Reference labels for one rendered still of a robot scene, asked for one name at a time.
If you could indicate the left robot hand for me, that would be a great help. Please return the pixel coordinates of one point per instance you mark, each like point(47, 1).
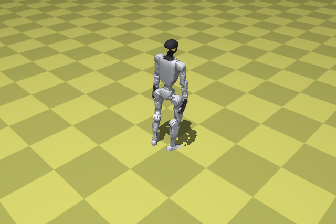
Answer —
point(154, 87)

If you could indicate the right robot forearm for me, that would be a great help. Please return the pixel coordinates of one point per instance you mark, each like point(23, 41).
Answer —
point(184, 91)

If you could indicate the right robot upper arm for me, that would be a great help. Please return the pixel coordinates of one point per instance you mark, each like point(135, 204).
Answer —
point(181, 67)

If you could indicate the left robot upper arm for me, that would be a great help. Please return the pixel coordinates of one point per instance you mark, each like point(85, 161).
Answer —
point(156, 58)

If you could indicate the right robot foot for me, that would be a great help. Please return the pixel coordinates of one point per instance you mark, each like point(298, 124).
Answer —
point(169, 148)

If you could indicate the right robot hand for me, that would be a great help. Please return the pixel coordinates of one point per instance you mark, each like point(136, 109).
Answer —
point(183, 106)

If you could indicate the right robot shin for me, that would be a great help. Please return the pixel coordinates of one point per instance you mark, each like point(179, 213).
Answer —
point(174, 133)

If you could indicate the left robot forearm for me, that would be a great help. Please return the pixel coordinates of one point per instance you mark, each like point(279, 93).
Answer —
point(156, 80)

